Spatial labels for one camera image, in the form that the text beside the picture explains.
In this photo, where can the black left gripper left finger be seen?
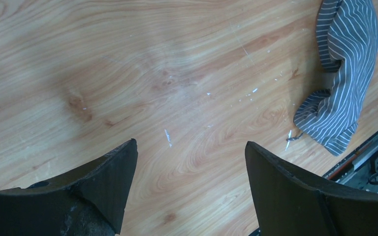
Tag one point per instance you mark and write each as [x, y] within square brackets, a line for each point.
[89, 200]

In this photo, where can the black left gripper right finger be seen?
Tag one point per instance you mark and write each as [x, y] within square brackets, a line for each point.
[291, 201]

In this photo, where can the grey striped underwear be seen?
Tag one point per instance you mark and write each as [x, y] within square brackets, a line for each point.
[347, 42]

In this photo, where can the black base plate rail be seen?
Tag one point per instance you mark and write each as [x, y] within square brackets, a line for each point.
[359, 169]

